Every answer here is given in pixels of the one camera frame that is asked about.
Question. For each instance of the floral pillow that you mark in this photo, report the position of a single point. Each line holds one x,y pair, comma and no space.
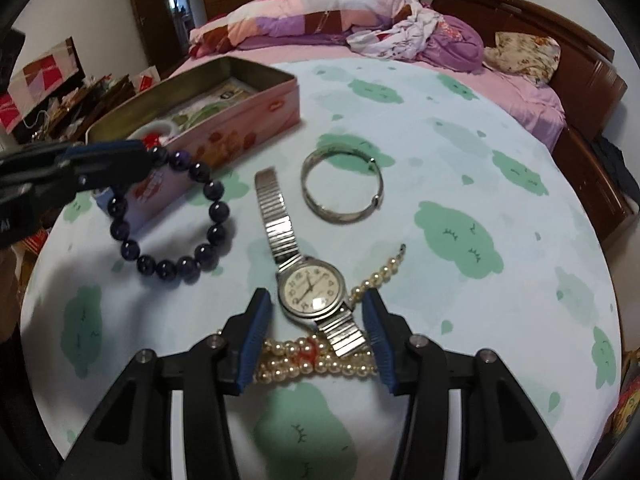
533,57

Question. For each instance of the dark wooden headboard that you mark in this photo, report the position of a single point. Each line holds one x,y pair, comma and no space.
586,80

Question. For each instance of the wooden nightstand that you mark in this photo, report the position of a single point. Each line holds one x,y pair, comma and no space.
608,210

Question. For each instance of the purple folded blanket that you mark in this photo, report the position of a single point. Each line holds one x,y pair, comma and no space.
454,45

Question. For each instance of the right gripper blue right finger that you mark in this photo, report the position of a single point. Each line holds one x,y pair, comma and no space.
380,327

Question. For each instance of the colourful cushion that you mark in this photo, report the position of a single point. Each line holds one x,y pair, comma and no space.
625,409

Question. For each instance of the pink metal tin box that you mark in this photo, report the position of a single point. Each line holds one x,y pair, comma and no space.
224,108

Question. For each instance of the silver wristwatch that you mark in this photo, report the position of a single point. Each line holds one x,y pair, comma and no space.
312,292

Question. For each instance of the black clothes on nightstand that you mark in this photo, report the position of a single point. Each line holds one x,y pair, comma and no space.
613,162

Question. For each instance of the patchwork pink quilt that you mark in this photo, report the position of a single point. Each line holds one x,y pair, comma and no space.
287,19

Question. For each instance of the silver bangle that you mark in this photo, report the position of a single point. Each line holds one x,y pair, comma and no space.
333,200

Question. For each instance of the white jade bangle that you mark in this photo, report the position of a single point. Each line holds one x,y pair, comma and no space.
159,132

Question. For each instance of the green cloud tablecloth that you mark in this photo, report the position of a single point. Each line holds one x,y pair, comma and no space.
498,253

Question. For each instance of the cluttered side table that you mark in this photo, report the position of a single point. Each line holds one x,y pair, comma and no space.
52,98

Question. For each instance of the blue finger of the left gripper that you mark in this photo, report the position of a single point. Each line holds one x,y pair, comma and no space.
118,157

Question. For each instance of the white floral cloth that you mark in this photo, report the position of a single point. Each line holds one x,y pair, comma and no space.
404,41

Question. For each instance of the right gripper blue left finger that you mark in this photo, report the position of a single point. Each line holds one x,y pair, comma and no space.
255,323

